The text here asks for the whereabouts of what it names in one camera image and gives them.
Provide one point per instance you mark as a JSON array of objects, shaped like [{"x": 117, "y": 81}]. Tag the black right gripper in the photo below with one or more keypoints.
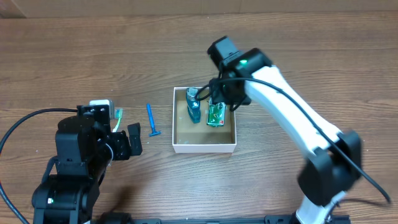
[{"x": 218, "y": 94}]

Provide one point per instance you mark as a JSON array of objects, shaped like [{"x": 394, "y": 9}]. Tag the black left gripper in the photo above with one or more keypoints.
[{"x": 123, "y": 149}]

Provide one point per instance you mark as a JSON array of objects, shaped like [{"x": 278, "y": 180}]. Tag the blue disposable razor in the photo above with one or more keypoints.
[{"x": 151, "y": 120}]

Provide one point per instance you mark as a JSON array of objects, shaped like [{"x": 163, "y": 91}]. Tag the green white toothbrush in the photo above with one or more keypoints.
[{"x": 118, "y": 114}]

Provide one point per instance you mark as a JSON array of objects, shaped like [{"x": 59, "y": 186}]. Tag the green white soap packet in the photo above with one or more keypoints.
[{"x": 216, "y": 113}]

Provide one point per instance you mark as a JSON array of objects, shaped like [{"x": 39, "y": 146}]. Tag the blue mouthwash bottle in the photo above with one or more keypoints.
[{"x": 193, "y": 106}]

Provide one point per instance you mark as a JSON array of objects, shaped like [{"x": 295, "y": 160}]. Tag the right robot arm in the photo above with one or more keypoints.
[{"x": 332, "y": 158}]

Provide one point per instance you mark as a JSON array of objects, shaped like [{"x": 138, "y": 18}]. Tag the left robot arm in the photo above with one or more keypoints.
[{"x": 85, "y": 146}]

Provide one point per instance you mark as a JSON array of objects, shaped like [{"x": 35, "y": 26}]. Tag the white square open box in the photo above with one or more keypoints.
[{"x": 188, "y": 137}]

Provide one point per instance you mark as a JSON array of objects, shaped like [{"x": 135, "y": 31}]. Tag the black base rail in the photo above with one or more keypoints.
[{"x": 114, "y": 218}]

